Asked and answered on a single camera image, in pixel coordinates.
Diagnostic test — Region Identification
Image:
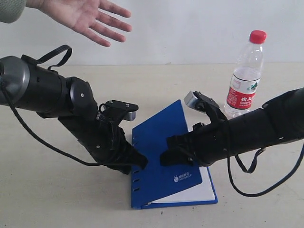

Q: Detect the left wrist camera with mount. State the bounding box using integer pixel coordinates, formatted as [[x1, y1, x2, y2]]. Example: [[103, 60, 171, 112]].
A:
[[98, 100, 139, 124]]

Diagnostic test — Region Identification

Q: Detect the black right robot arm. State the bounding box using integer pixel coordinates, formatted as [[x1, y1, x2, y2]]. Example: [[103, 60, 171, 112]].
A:
[[160, 88, 304, 167]]

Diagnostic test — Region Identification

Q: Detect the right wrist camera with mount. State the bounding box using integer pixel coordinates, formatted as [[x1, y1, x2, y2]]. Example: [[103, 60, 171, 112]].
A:
[[183, 91, 228, 124]]

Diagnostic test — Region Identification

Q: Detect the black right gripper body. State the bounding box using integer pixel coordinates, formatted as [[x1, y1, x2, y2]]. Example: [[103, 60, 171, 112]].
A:
[[190, 122, 229, 167]]

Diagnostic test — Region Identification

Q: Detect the person's open bare hand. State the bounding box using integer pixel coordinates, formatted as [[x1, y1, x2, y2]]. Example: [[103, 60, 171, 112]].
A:
[[26, 0, 133, 47]]

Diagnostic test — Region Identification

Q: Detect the clear water bottle red label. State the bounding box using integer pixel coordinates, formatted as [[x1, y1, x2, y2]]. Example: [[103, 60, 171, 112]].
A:
[[224, 30, 267, 118]]

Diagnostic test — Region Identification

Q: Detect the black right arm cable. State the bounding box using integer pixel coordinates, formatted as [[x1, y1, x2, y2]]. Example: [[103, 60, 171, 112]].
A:
[[223, 123, 304, 197]]

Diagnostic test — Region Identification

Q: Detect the green knit sleeve forearm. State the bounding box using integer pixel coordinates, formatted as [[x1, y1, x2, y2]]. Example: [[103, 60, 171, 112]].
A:
[[0, 0, 27, 24]]

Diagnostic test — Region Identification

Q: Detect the blue ring binder notebook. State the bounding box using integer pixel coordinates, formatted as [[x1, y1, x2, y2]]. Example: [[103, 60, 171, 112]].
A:
[[131, 100, 218, 209]]

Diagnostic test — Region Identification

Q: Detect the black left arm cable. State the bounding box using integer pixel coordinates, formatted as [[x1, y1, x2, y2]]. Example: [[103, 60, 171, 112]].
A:
[[0, 45, 133, 167]]

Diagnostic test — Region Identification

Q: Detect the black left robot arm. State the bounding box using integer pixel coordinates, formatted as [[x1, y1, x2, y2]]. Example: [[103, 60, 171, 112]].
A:
[[0, 56, 148, 174]]

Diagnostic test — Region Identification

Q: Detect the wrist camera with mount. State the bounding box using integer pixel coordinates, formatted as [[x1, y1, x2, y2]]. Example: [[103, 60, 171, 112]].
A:
[[183, 91, 228, 124], [98, 100, 139, 124]]

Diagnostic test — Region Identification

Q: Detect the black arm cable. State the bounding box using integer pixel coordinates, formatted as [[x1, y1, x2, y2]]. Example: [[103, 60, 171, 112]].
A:
[[0, 45, 133, 167], [223, 123, 304, 197]]

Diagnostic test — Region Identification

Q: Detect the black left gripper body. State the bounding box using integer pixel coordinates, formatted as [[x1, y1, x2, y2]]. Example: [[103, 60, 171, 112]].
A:
[[91, 116, 132, 174]]

